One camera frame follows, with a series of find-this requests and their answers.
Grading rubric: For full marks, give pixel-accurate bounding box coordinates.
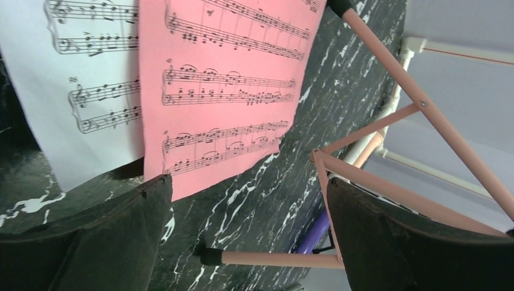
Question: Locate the purple microphone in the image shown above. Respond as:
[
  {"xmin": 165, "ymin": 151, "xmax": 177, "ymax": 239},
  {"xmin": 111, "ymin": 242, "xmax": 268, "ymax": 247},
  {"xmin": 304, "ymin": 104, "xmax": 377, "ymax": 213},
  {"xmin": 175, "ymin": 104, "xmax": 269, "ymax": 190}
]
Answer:
[{"xmin": 295, "ymin": 210, "xmax": 330, "ymax": 254}]

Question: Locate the pink music stand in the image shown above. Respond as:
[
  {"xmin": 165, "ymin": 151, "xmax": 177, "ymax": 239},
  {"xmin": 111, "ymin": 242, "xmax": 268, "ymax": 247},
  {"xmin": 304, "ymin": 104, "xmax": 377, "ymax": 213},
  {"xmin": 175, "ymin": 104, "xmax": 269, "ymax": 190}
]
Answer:
[{"xmin": 198, "ymin": 0, "xmax": 514, "ymax": 270}]

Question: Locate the white pvc pipe frame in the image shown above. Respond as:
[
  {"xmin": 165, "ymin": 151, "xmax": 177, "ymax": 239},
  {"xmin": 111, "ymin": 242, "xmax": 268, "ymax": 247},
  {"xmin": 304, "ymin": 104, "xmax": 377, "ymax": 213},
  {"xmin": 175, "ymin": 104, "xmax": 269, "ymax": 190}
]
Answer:
[{"xmin": 341, "ymin": 36, "xmax": 514, "ymax": 202}]

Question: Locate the pink microphone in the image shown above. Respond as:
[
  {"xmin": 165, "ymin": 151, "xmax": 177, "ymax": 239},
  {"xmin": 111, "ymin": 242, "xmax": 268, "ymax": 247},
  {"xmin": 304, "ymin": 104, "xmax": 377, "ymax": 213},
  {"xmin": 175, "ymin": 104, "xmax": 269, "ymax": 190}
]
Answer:
[{"xmin": 352, "ymin": 130, "xmax": 385, "ymax": 168}]

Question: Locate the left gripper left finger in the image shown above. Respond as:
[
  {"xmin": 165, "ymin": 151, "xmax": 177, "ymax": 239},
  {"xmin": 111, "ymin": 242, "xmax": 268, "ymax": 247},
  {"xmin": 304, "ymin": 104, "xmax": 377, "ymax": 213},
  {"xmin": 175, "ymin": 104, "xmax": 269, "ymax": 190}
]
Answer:
[{"xmin": 1, "ymin": 175, "xmax": 173, "ymax": 290}]

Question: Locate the black tripod mic stand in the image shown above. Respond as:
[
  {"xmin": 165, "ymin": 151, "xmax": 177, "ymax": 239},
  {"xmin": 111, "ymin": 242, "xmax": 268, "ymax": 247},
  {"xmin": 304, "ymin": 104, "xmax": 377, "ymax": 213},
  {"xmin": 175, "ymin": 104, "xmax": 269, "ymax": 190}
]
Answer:
[{"xmin": 312, "ymin": 229, "xmax": 335, "ymax": 254}]

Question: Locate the pink sheet music page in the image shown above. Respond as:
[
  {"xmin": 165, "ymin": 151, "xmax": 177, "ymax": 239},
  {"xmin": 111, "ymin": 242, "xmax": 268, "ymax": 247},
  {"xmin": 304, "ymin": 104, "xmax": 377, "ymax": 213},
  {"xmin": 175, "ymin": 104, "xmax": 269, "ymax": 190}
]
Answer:
[{"xmin": 139, "ymin": 0, "xmax": 326, "ymax": 201}]

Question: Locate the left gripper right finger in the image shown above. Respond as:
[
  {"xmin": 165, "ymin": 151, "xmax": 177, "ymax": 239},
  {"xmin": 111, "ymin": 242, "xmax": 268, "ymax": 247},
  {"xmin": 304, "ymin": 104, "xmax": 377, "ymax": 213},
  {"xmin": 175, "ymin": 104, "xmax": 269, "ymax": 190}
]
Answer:
[{"xmin": 326, "ymin": 178, "xmax": 513, "ymax": 290}]

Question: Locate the white sheet music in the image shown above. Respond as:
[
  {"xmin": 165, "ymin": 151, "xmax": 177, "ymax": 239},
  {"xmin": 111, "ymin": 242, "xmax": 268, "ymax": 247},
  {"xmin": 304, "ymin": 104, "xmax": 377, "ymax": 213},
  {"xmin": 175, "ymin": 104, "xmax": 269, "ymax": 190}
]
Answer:
[{"xmin": 1, "ymin": 1, "xmax": 144, "ymax": 192}]

